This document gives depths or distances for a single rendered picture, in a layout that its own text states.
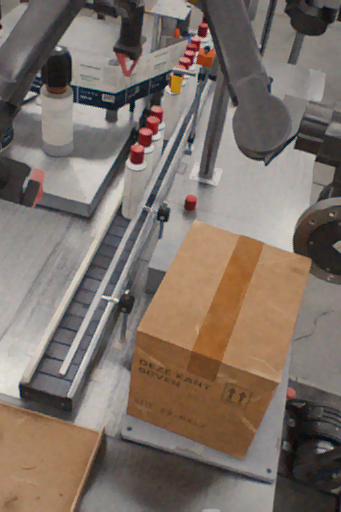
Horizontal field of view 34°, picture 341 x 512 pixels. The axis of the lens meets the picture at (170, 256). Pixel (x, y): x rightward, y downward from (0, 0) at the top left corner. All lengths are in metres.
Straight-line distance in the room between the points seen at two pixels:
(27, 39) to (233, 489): 0.84
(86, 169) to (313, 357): 1.28
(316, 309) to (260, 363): 1.69
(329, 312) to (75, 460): 1.71
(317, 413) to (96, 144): 1.02
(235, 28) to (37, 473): 0.81
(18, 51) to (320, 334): 1.91
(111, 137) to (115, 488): 1.04
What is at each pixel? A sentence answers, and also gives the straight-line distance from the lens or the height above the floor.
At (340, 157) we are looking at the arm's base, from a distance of 0.79.
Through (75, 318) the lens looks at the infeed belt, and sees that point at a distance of 1.23.
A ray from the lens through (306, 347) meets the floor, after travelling 2.44.
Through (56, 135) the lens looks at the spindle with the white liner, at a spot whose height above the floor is 0.95.
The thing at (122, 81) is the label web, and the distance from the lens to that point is 1.77.
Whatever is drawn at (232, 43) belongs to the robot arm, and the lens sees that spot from 0.82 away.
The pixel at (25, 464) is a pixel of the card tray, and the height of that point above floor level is 0.83.
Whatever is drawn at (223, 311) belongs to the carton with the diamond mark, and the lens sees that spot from 0.96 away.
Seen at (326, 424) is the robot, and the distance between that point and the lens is 1.75.
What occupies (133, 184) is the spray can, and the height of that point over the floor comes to 1.00.
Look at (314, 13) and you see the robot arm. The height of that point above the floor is 1.43.
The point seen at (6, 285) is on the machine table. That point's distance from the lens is 1.36.
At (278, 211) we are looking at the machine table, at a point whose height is 0.83.
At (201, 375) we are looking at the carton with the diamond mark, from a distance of 0.94.
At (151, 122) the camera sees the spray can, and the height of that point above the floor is 1.08.
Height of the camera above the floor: 1.84
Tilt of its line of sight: 45 degrees down
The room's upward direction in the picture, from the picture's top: 10 degrees clockwise
